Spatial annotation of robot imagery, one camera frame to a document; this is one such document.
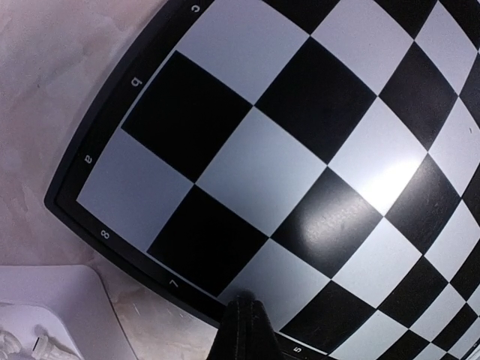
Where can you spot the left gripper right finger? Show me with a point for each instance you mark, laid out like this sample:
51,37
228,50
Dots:
261,341

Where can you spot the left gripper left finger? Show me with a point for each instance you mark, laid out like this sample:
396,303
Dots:
230,341

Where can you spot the white plastic tray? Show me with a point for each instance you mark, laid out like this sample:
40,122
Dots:
67,303

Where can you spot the black white chessboard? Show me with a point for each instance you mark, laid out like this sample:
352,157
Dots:
321,155

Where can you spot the pile of white chess pieces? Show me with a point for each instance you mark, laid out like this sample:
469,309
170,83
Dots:
27,323

